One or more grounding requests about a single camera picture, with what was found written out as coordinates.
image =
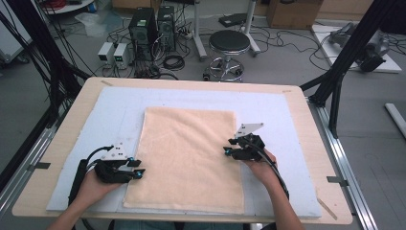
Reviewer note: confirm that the slim black computer tower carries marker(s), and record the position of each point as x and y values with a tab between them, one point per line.
166	27

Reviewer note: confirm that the clear plastic bag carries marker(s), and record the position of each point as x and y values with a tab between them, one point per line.
95	24

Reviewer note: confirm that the white floor board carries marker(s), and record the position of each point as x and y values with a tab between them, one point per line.
328	48

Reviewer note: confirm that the cardboard box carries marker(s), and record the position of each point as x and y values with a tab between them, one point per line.
293	14

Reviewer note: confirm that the aluminium rail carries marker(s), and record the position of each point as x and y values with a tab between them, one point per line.
19	182
357	198

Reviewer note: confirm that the black round stool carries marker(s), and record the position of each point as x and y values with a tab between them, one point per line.
229	41

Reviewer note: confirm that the white gridded mat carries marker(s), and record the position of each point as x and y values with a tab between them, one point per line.
281	111

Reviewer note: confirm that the thin wooden strip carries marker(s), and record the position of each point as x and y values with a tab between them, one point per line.
327	209

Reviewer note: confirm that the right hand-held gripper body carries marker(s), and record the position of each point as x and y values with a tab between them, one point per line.
250	151

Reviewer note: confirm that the round white table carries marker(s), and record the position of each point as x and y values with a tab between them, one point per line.
70	8

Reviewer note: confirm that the white stand leg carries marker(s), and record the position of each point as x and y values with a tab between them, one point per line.
249	25
198	32

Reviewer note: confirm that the person's left hand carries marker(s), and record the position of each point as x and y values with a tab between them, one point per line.
92	191

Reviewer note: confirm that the cream towel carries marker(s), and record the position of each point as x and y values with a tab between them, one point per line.
188	159

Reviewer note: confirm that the grey machine part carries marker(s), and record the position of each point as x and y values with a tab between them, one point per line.
373	48

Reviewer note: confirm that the large black computer tower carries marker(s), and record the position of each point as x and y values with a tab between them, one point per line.
142	28

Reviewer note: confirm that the person's right hand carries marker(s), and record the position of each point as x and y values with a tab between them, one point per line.
265	171

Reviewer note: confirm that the white tube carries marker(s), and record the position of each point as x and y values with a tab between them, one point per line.
395	116

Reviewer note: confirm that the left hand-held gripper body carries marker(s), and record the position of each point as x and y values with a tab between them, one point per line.
110	172

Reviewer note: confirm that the black metal frame post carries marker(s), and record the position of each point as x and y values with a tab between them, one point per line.
41	41
351	48

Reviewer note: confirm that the white power supply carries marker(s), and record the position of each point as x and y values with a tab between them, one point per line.
105	52
121	56

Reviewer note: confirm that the flat black device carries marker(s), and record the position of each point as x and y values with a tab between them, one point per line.
233	19

